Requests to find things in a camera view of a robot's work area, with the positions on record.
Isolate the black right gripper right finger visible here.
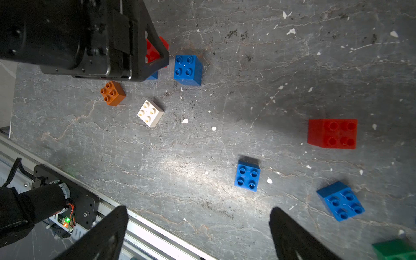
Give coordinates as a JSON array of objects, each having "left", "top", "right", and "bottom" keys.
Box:
[{"left": 269, "top": 207, "right": 339, "bottom": 260}]

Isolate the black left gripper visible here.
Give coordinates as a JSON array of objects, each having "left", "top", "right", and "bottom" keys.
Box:
[{"left": 1, "top": 1, "right": 170, "bottom": 82}]

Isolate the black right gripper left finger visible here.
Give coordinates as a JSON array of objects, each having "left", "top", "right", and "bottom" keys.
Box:
[{"left": 56, "top": 206, "right": 129, "bottom": 260}]

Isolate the red long lego brick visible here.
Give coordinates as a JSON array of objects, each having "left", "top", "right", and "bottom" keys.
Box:
[{"left": 146, "top": 37, "right": 169, "bottom": 62}]

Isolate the blue lego brick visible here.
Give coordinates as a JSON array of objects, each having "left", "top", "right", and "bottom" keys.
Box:
[
  {"left": 316, "top": 182, "right": 365, "bottom": 222},
  {"left": 235, "top": 161, "right": 261, "bottom": 192},
  {"left": 147, "top": 71, "right": 158, "bottom": 80},
  {"left": 174, "top": 55, "right": 203, "bottom": 86}
]

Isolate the orange lego brick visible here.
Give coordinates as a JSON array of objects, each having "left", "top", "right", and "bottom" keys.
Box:
[{"left": 100, "top": 81, "right": 126, "bottom": 106}]

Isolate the white lego brick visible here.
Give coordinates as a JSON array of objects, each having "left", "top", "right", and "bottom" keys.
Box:
[{"left": 137, "top": 100, "right": 164, "bottom": 127}]

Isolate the green lego brick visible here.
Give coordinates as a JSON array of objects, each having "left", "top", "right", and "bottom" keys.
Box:
[{"left": 372, "top": 239, "right": 416, "bottom": 260}]

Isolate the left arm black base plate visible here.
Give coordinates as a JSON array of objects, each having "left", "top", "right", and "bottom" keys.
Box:
[{"left": 32, "top": 164, "right": 100, "bottom": 233}]

